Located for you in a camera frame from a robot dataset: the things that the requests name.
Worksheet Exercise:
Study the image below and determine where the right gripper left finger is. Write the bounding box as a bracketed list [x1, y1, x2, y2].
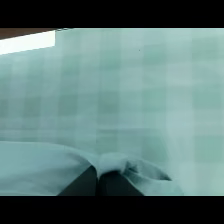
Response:
[57, 165, 99, 197]

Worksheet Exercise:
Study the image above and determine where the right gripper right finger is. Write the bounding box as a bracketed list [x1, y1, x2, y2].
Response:
[98, 170, 144, 197]

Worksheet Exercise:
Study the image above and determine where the pale blue garment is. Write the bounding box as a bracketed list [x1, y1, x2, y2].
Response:
[0, 140, 185, 197]

